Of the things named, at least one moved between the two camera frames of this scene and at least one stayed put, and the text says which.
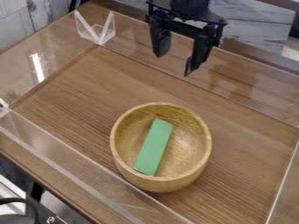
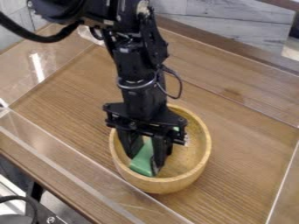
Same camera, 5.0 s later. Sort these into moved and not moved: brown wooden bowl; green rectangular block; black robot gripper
Moved: black robot gripper
Not moved: green rectangular block; brown wooden bowl
